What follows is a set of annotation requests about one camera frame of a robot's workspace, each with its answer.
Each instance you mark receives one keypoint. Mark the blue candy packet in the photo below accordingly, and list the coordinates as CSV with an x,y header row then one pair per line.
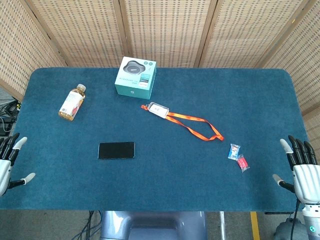
x,y
234,151

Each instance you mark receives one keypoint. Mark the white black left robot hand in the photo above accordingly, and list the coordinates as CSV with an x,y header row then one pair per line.
x,y
4,172

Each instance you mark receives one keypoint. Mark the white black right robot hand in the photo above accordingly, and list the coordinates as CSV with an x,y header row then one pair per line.
x,y
306,182

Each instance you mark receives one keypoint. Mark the woven bamboo screen panel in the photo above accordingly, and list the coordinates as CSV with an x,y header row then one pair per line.
x,y
22,55
250,32
307,62
167,30
82,32

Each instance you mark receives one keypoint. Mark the white table leg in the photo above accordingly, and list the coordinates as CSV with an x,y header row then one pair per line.
x,y
222,225

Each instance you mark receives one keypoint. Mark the blue felt table cloth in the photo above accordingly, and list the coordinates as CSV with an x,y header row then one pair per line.
x,y
175,180

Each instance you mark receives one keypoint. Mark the blue-grey robot torso base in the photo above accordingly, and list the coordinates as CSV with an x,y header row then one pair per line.
x,y
152,226

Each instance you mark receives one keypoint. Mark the amber drink plastic bottle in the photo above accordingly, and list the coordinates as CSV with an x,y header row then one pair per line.
x,y
72,103

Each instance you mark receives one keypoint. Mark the teal speaker product box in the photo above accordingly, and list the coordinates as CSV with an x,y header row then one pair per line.
x,y
135,80

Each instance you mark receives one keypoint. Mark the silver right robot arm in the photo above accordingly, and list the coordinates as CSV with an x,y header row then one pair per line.
x,y
312,222

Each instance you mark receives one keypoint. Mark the blue-backed black smartphone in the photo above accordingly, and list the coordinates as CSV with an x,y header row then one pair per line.
x,y
116,150

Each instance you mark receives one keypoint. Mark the red candy packet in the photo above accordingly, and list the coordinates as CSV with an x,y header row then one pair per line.
x,y
242,163

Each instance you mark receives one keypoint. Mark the clear white badge holder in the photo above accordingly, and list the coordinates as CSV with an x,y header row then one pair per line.
x,y
158,110

